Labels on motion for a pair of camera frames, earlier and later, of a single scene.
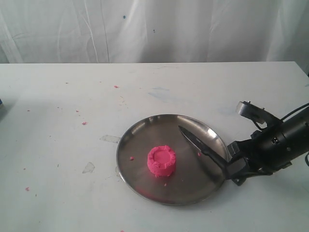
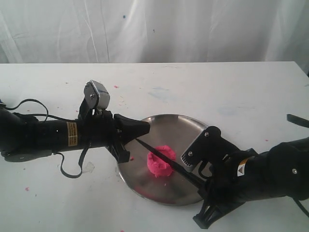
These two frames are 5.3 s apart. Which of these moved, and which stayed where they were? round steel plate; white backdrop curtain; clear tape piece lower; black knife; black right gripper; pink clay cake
Moved: black knife; black right gripper
Stayed: pink clay cake; clear tape piece lower; round steel plate; white backdrop curtain
